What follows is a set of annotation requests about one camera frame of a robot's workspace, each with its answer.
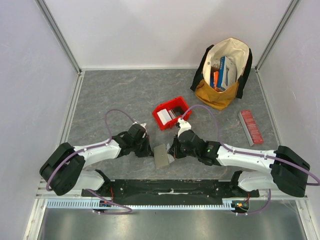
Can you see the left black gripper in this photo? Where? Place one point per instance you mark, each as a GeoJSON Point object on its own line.
{"type": "Point", "coordinates": [147, 151]}

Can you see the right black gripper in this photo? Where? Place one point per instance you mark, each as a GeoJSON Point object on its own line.
{"type": "Point", "coordinates": [175, 147]}

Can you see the grey card holder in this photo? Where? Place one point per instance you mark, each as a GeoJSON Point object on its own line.
{"type": "Point", "coordinates": [160, 156]}

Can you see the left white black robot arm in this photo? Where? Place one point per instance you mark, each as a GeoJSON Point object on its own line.
{"type": "Point", "coordinates": [65, 170]}

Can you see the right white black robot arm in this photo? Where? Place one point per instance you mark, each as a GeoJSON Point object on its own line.
{"type": "Point", "coordinates": [281, 169]}

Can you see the red plastic bin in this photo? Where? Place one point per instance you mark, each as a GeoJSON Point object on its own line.
{"type": "Point", "coordinates": [169, 105]}

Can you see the red grey flat box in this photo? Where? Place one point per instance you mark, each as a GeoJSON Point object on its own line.
{"type": "Point", "coordinates": [250, 128]}

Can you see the orange box in bag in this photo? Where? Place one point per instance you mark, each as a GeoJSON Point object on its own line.
{"type": "Point", "coordinates": [214, 78]}

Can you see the blue box in bag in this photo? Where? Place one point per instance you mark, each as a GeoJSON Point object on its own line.
{"type": "Point", "coordinates": [225, 74]}

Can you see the yellow canvas tote bag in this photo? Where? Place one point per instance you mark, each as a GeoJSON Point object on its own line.
{"type": "Point", "coordinates": [241, 56]}

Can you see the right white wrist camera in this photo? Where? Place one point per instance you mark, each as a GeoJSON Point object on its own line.
{"type": "Point", "coordinates": [182, 126]}

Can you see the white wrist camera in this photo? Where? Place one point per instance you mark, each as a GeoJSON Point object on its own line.
{"type": "Point", "coordinates": [140, 125]}
{"type": "Point", "coordinates": [182, 126]}

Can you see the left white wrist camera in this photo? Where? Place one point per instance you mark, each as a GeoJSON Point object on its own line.
{"type": "Point", "coordinates": [140, 125]}

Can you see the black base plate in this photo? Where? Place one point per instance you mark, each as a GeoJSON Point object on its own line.
{"type": "Point", "coordinates": [171, 192]}

